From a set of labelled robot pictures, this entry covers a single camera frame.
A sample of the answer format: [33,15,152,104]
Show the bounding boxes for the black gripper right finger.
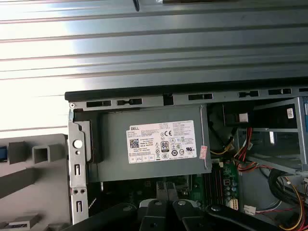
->
[171,199,287,231]

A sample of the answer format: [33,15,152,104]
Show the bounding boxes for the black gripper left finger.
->
[61,199,168,231]

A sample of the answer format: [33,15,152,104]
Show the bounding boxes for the metal socket cover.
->
[155,180,180,201]

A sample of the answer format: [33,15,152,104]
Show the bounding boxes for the black RAM slot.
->
[218,165,224,206]
[208,167,215,208]
[214,166,219,207]
[203,168,209,209]

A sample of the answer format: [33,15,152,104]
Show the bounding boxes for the green motherboard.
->
[88,163,241,212]

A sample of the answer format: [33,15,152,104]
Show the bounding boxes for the grey power supply unit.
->
[89,103,212,182]

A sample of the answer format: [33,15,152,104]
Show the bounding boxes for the black open PC case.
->
[64,81,308,231]

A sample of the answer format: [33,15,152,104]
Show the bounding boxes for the metal drive cage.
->
[222,96,308,175]

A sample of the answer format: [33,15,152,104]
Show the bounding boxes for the grey parts rack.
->
[0,133,73,231]

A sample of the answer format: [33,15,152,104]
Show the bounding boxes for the blue drive cage latch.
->
[302,96,308,132]

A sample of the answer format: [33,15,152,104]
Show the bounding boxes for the yellow black power wires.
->
[209,134,236,158]

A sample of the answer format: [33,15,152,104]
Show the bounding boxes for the orange black wire bundle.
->
[237,127,260,174]

